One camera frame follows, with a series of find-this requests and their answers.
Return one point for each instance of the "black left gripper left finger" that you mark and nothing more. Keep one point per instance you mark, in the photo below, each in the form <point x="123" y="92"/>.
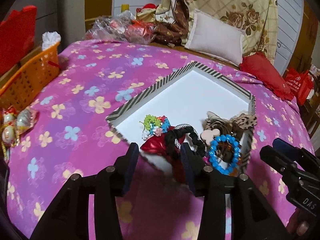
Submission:
<point x="67" y="215"/>

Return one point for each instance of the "black elastic with pink charm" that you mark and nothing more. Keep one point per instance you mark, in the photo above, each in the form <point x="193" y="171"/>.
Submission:
<point x="208" y="135"/>

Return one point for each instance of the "red gift bag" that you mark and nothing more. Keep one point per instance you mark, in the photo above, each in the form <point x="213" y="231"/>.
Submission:
<point x="17" y="36"/>

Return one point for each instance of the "striped shallow cardboard box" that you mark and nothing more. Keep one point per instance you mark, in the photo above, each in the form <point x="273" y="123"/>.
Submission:
<point x="184" y="97"/>

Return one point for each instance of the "santa plush toy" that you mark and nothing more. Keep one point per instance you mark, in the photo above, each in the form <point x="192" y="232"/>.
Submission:
<point x="146" y="13"/>

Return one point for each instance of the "leopard print bow scrunchie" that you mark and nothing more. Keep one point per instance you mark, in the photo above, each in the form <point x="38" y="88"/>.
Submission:
<point x="234" y="126"/>

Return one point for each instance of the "right hand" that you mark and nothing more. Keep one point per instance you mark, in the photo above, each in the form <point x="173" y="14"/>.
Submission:
<point x="299" y="222"/>

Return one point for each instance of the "red shopping bag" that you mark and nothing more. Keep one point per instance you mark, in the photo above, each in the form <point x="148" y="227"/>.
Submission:
<point x="300" y="84"/>

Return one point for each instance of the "clear plastic bag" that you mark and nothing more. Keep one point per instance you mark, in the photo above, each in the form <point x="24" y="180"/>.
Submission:
<point x="123" y="27"/>

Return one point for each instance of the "red satin bow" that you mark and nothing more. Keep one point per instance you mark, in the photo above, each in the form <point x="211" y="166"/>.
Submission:
<point x="156" y="146"/>

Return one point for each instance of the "red cushion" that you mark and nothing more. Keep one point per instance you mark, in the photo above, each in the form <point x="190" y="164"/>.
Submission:
<point x="259" y="66"/>

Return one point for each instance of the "black scrunchie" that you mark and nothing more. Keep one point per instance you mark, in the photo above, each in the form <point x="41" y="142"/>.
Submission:
<point x="185" y="137"/>

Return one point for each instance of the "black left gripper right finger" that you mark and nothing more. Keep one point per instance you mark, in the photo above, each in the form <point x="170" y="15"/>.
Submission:
<point x="252" y="217"/>

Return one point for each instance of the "pink floral bedspread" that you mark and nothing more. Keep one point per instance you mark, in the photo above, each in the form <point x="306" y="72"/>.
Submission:
<point x="72" y="136"/>

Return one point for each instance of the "foil wrapped egg ornaments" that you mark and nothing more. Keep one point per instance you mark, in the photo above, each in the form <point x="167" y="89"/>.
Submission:
<point x="16" y="123"/>

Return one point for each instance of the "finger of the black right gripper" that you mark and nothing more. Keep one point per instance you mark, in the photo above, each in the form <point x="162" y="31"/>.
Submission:
<point x="304" y="158"/>
<point x="277" y="161"/>

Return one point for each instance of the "orange plastic basket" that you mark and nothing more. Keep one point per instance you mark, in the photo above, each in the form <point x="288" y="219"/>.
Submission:
<point x="37" y="70"/>

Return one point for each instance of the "white tissue paper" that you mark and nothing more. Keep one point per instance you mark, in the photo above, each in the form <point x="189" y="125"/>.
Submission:
<point x="49" y="39"/>

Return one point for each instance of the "beige floral quilt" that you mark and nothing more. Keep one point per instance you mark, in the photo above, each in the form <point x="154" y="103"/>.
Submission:
<point x="258" y="19"/>

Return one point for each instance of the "grey white pillow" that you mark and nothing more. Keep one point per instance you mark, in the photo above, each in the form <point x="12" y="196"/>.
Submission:
<point x="214" y="38"/>

